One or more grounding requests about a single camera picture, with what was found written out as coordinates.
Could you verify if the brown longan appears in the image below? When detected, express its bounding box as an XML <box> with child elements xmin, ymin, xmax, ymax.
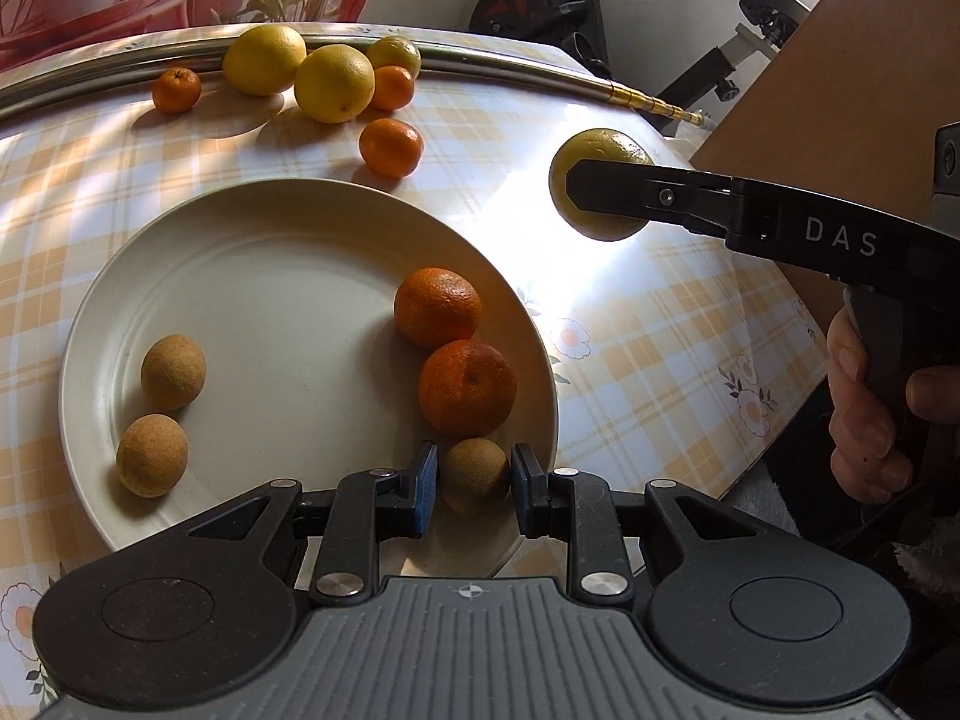
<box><xmin>115</xmin><ymin>414</ymin><xmax>188</xmax><ymax>498</ymax></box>
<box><xmin>140</xmin><ymin>334</ymin><xmax>207</xmax><ymax>412</ymax></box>
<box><xmin>439</xmin><ymin>437</ymin><xmax>512</xmax><ymax>515</ymax></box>

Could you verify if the white fluffy cloth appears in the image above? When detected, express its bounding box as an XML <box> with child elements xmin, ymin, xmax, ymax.
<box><xmin>731</xmin><ymin>461</ymin><xmax>960</xmax><ymax>608</ymax></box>

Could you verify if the cream round plate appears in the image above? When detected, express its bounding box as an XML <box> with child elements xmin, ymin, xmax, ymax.
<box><xmin>58</xmin><ymin>178</ymin><xmax>560</xmax><ymax>575</ymax></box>

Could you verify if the yellow checked floral tablecloth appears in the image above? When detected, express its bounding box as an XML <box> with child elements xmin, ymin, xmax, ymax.
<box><xmin>0</xmin><ymin>21</ymin><xmax>823</xmax><ymax>700</ymax></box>

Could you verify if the person's right hand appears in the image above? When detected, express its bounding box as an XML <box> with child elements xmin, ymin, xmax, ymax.
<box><xmin>827</xmin><ymin>306</ymin><xmax>960</xmax><ymax>505</ymax></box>

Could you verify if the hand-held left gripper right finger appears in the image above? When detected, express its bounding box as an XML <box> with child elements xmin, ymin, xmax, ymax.
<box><xmin>510</xmin><ymin>444</ymin><xmax>758</xmax><ymax>605</ymax></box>

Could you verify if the brown cardboard sheet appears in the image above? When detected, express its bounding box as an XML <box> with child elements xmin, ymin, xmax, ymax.
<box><xmin>688</xmin><ymin>0</ymin><xmax>960</xmax><ymax>331</ymax></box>

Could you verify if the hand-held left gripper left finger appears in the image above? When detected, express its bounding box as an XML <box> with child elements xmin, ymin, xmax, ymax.
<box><xmin>187</xmin><ymin>441</ymin><xmax>440</xmax><ymax>610</ymax></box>

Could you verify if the small tangerine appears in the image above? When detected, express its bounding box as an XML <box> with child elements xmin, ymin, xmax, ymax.
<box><xmin>152</xmin><ymin>67</ymin><xmax>203</xmax><ymax>115</ymax></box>
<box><xmin>394</xmin><ymin>268</ymin><xmax>482</xmax><ymax>350</ymax></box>
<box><xmin>358</xmin><ymin>118</ymin><xmax>424</xmax><ymax>179</ymax></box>
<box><xmin>418</xmin><ymin>340</ymin><xmax>518</xmax><ymax>440</ymax></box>
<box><xmin>369</xmin><ymin>65</ymin><xmax>416</xmax><ymax>112</ymax></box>

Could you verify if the small yellow-green lemon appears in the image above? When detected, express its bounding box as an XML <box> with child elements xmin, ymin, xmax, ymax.
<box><xmin>366</xmin><ymin>36</ymin><xmax>422</xmax><ymax>80</ymax></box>
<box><xmin>549</xmin><ymin>127</ymin><xmax>655</xmax><ymax>242</ymax></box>

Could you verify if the metal pole with gold tip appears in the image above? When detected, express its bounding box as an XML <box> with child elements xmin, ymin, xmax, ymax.
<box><xmin>0</xmin><ymin>43</ymin><xmax>710</xmax><ymax>128</ymax></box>

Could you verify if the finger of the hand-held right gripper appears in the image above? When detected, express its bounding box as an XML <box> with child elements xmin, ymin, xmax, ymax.
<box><xmin>565</xmin><ymin>159</ymin><xmax>752</xmax><ymax>238</ymax></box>

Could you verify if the large yellow lemon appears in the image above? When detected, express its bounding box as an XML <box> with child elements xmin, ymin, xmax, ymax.
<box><xmin>223</xmin><ymin>25</ymin><xmax>308</xmax><ymax>97</ymax></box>
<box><xmin>294</xmin><ymin>44</ymin><xmax>376</xmax><ymax>125</ymax></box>

